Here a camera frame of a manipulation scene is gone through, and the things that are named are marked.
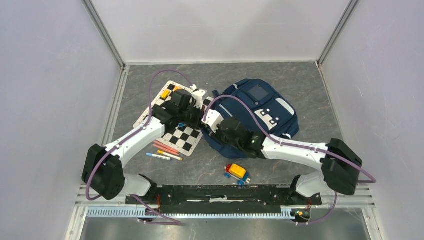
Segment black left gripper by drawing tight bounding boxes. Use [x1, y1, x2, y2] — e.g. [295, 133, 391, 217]
[178, 102, 207, 130]

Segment red marker pen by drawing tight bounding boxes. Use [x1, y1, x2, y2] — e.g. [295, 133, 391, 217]
[153, 140, 180, 156]

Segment navy blue student backpack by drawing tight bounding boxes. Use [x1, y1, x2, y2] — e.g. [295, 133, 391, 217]
[212, 79, 300, 140]

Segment blue cap white marker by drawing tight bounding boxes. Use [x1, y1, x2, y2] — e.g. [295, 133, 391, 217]
[146, 153, 172, 161]

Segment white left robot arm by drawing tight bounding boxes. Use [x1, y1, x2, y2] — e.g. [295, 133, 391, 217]
[81, 89, 207, 204]

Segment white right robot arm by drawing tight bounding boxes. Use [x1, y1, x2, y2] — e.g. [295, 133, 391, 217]
[215, 117, 363, 204]

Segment yellow toy block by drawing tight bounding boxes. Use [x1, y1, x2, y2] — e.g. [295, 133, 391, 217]
[160, 89, 172, 100]

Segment black white chessboard mat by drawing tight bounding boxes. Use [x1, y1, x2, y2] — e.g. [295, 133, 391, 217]
[151, 80, 212, 156]

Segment yellow red toy car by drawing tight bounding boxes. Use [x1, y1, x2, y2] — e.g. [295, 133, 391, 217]
[224, 163, 251, 187]

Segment yellow white marker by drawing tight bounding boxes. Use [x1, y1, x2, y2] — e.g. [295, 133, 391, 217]
[157, 150, 183, 161]

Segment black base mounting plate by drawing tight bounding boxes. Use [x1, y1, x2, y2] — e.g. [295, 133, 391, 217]
[140, 184, 322, 214]

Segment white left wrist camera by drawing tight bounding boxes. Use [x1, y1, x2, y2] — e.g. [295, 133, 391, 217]
[189, 84, 208, 109]

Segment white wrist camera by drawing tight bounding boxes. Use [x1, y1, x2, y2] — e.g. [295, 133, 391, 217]
[189, 84, 208, 109]
[201, 109, 224, 133]

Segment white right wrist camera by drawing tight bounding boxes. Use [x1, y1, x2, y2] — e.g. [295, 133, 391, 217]
[201, 109, 224, 133]

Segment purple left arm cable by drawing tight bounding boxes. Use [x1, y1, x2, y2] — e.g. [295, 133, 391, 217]
[85, 68, 200, 226]

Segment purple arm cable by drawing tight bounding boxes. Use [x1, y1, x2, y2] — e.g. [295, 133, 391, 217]
[202, 94, 378, 227]
[85, 68, 200, 226]

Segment slotted cable duct rail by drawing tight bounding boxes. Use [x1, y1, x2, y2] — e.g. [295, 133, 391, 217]
[86, 206, 295, 220]

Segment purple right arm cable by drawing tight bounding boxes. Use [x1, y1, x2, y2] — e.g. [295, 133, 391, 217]
[202, 94, 378, 227]

